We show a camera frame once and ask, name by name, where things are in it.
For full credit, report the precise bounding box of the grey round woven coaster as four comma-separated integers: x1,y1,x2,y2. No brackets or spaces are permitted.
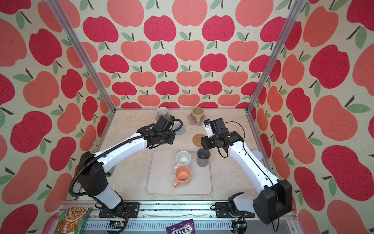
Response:
172,122,187,135

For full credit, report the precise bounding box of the white mug purple handle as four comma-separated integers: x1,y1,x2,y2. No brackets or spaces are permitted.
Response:
157,107,169,119

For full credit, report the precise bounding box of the dark grey mug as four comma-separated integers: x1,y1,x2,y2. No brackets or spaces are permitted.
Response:
196,148,211,167

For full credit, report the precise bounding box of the tan round rattan coaster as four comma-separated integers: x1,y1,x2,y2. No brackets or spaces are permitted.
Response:
192,134,205,147

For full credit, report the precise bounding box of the beige mug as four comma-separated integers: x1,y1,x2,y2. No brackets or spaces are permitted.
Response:
191,107,205,124

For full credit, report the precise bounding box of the orange mug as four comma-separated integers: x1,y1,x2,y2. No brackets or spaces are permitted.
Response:
173,165,191,188

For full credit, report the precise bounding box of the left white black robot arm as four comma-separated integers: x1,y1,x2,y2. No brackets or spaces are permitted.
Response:
69,116,183,219

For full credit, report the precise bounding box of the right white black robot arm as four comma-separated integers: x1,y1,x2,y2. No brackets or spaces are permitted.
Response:
201,132,292,224

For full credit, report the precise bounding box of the white plastic tray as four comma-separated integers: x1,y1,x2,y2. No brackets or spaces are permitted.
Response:
146,151,213,196

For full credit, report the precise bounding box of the white lid glass jar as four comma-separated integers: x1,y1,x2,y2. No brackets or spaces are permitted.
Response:
251,150,263,161

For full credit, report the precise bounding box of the purple Fox's candy bag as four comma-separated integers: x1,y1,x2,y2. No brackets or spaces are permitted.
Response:
166,219,196,234

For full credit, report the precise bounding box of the green snack bag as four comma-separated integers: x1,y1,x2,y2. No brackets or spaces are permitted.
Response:
54,207,92,234

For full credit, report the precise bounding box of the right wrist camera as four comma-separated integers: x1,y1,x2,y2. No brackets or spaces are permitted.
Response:
209,118,229,136

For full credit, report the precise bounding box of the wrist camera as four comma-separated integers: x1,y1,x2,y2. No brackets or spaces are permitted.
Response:
209,118,229,136
156,117,173,132

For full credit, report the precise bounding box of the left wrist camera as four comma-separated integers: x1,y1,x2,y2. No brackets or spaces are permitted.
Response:
156,117,173,132

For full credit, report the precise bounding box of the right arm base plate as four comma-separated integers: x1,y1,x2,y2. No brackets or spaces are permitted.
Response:
210,202,255,219

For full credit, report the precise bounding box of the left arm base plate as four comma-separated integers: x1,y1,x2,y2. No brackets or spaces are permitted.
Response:
98,202,140,218

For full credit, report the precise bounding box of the aluminium front rail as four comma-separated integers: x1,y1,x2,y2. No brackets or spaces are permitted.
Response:
44,200,302,234

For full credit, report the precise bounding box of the right aluminium frame post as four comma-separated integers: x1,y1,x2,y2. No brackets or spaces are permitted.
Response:
246,0,306,116

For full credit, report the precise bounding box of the aluminium frame post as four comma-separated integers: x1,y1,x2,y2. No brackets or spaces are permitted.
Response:
246,0,306,116
47,0,116,114

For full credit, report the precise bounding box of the left aluminium frame post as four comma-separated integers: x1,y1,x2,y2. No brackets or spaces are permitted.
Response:
47,0,116,114

